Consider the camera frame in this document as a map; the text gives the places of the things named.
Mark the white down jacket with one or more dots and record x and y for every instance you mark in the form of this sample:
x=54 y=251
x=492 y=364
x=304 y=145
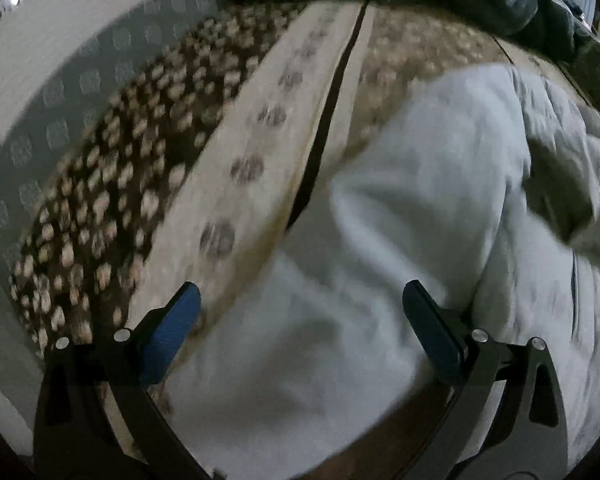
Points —
x=405 y=210

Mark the grey square-print cloth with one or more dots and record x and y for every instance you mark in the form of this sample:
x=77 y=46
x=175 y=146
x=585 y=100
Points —
x=80 y=75

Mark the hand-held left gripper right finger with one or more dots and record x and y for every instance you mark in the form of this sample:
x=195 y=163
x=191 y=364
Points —
x=430 y=332

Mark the white cabinet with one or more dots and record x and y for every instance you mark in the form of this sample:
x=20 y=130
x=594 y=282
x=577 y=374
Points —
x=55 y=25

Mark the dark green clothing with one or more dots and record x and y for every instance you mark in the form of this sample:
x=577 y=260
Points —
x=520 y=0

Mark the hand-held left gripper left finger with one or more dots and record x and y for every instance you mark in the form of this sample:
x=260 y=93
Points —
x=175 y=327

